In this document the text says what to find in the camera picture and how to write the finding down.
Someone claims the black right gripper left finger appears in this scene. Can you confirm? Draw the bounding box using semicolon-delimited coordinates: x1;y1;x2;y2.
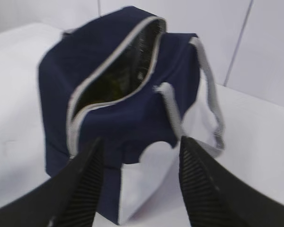
0;139;104;227

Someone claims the navy blue lunch bag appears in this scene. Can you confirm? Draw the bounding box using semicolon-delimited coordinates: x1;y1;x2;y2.
38;6;225;225

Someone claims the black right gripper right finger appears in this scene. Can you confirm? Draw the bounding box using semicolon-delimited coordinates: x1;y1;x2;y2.
179;136;284;227

